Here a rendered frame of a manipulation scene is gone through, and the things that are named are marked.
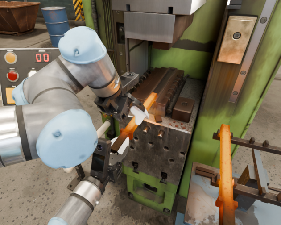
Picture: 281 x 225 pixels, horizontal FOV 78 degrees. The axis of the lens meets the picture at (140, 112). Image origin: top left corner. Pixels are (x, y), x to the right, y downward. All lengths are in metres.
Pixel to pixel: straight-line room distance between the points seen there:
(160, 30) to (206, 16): 0.49
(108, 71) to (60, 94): 0.13
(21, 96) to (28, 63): 0.66
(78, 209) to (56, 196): 1.28
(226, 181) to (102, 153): 0.37
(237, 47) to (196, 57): 0.44
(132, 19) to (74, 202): 0.63
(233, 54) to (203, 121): 0.38
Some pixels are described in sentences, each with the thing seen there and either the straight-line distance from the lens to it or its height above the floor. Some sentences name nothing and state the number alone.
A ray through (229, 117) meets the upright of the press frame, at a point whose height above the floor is 0.91.
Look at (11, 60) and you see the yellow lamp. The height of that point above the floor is 1.16.
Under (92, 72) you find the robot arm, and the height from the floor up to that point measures 1.32.
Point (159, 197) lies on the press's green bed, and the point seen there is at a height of 0.16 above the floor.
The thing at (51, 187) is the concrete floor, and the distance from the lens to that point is 1.85.
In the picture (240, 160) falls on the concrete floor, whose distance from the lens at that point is 2.09.
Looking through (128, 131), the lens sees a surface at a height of 1.02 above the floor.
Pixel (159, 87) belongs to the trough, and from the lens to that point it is 0.97.
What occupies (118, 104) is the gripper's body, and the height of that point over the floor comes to 1.18.
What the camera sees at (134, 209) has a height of 0.00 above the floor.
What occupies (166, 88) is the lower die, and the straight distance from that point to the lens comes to 0.95.
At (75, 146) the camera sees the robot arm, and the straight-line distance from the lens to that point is 0.24.
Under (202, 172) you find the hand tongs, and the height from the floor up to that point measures 0.73.
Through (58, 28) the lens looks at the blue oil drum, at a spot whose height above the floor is 0.46.
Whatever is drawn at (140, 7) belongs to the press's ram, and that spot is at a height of 1.38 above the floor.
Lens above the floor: 1.46
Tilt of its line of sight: 38 degrees down
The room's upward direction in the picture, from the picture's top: straight up
